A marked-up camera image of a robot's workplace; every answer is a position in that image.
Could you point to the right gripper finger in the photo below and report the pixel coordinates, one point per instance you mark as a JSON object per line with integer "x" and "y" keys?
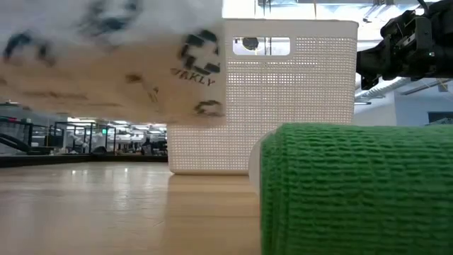
{"x": 373, "y": 57}
{"x": 373, "y": 70}

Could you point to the green bandage roll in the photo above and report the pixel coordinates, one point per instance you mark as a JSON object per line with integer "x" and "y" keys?
{"x": 354, "y": 195}

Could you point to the white round disc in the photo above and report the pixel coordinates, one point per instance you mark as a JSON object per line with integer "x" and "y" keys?
{"x": 254, "y": 163}

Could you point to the white pouch with black print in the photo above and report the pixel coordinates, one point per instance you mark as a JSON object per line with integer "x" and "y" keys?
{"x": 106, "y": 78}

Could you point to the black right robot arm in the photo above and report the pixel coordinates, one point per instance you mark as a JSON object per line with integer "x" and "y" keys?
{"x": 444, "y": 39}

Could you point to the white perforated plastic basket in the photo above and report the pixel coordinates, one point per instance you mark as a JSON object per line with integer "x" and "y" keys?
{"x": 301, "y": 106}

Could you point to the person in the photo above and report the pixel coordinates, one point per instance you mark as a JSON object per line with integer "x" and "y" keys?
{"x": 147, "y": 146}

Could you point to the silver ventilation duct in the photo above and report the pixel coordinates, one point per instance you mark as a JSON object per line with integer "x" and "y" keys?
{"x": 382, "y": 88}

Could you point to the black metal fence frame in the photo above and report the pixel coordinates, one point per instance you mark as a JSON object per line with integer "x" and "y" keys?
{"x": 29, "y": 138}
{"x": 85, "y": 124}

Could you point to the black aluminium table frame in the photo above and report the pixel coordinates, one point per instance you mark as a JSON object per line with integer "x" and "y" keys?
{"x": 70, "y": 160}

